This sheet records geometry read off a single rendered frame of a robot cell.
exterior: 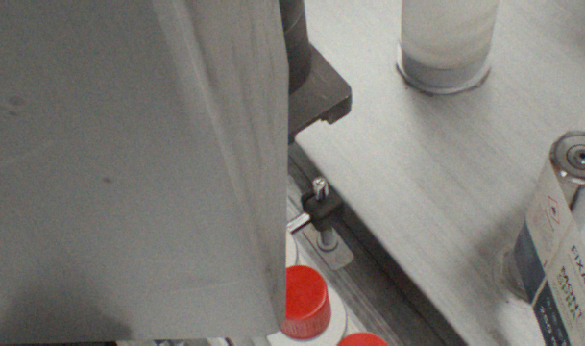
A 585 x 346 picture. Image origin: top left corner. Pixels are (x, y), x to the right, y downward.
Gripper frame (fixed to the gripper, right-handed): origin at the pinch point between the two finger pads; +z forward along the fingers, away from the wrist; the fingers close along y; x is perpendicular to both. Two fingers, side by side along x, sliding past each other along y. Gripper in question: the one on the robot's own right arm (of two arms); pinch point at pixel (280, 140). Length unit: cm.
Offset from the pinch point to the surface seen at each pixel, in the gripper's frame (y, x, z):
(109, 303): -18.9, 13.6, -30.6
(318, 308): -14.4, 6.2, -7.2
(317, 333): -14.6, 6.7, -4.4
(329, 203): -2.1, -2.3, 9.4
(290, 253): -9.1, 4.9, -3.1
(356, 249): -3.5, -3.8, 18.4
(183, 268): -20.1, 11.9, -32.5
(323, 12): 18.3, -15.7, 13.7
